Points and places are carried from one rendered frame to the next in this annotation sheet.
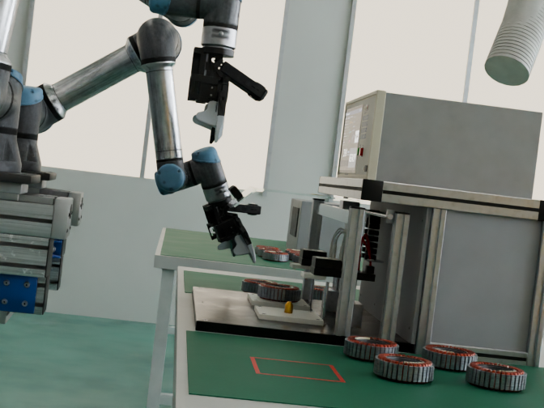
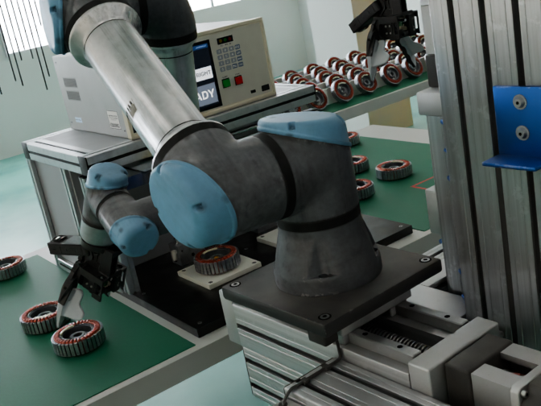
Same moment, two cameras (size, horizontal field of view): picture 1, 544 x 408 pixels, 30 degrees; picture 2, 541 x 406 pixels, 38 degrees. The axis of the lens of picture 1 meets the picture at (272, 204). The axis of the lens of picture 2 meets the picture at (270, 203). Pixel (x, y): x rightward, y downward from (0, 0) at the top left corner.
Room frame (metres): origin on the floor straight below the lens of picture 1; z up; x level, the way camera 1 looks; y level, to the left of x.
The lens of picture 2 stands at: (3.32, 1.59, 1.47)
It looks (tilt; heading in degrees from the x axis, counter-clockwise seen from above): 18 degrees down; 242
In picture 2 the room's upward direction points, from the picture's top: 11 degrees counter-clockwise
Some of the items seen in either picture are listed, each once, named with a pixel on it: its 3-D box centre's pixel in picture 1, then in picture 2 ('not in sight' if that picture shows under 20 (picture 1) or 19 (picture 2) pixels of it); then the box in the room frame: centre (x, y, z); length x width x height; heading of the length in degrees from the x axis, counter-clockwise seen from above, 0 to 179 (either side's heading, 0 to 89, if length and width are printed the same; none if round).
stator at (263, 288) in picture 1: (278, 292); (216, 259); (2.64, -0.05, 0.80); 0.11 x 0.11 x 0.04
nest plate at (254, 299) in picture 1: (278, 301); (219, 268); (2.64, -0.05, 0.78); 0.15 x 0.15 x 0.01; 5
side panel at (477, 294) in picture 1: (484, 287); not in sight; (2.23, -0.49, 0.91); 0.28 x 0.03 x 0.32; 95
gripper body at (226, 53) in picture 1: (210, 77); (392, 13); (2.17, 0.16, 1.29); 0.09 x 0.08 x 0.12; 98
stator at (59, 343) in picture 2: (260, 286); (78, 337); (3.01, 0.00, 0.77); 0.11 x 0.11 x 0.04
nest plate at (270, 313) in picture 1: (287, 315); (295, 234); (2.39, -0.07, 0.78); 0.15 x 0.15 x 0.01; 5
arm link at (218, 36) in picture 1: (218, 40); not in sight; (2.17, 0.15, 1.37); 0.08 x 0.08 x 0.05
